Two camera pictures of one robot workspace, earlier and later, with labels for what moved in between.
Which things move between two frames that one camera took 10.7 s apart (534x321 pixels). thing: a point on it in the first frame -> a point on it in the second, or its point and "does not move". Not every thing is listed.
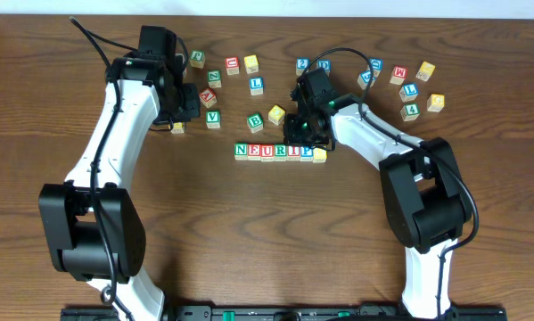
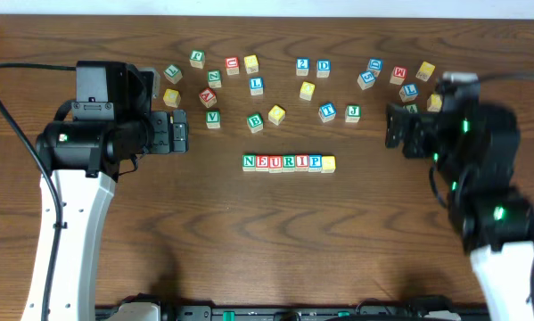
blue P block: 306,154 -> 315,163
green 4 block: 410,111 does not move
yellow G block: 435,102 does not move
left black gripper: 189,103 -> 160,132
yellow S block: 319,155 -> 328,164
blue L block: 256,85 does not move
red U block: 267,152 -> 275,163
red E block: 253,152 -> 262,163
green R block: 280,152 -> 289,163
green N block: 241,151 -> 249,162
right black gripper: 296,132 -> 413,134
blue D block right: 377,66 does not move
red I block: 293,153 -> 301,162
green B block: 255,122 does not move
